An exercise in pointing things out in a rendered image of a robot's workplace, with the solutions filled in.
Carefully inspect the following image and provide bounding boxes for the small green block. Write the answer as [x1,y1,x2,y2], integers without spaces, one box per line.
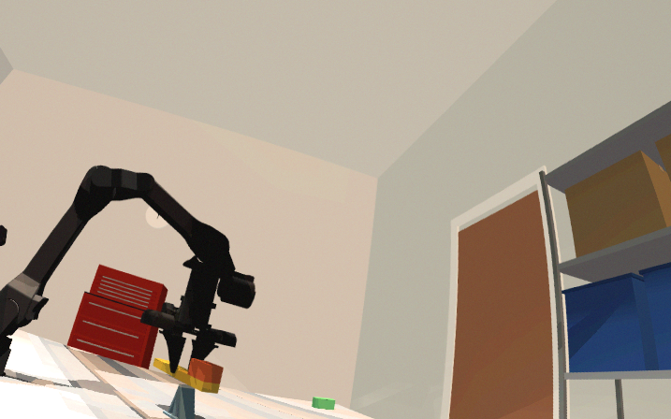
[312,397,336,411]

